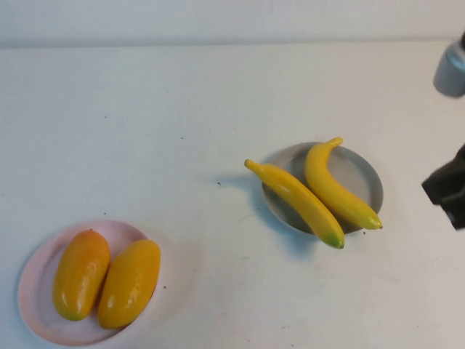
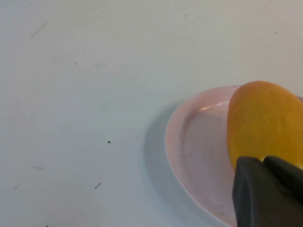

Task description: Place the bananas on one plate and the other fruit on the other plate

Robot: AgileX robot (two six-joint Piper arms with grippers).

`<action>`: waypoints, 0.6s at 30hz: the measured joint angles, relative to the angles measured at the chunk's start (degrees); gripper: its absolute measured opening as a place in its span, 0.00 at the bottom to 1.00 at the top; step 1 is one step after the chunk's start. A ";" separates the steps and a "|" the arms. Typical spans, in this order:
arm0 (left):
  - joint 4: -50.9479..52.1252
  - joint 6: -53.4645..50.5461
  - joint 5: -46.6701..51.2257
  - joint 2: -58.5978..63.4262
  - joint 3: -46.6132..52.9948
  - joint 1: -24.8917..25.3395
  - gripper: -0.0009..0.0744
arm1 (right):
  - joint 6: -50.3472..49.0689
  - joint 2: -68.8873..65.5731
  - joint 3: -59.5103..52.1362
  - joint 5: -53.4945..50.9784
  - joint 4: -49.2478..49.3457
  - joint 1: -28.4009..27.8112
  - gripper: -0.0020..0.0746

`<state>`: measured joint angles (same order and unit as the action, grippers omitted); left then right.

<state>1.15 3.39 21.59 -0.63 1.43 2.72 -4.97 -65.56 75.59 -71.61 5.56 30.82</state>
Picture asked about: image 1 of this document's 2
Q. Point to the blue-grey round plate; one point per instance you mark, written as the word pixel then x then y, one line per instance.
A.
pixel 363 174

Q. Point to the yellow banana with green tip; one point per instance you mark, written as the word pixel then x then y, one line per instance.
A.
pixel 298 196

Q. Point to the pink round plate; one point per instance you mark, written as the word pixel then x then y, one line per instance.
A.
pixel 34 294

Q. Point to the silver and black right arm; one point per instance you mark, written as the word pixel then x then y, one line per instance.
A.
pixel 450 69

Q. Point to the yellow mango with orange blush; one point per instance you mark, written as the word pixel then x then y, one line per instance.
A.
pixel 80 276

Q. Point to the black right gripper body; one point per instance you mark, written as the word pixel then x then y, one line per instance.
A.
pixel 448 189

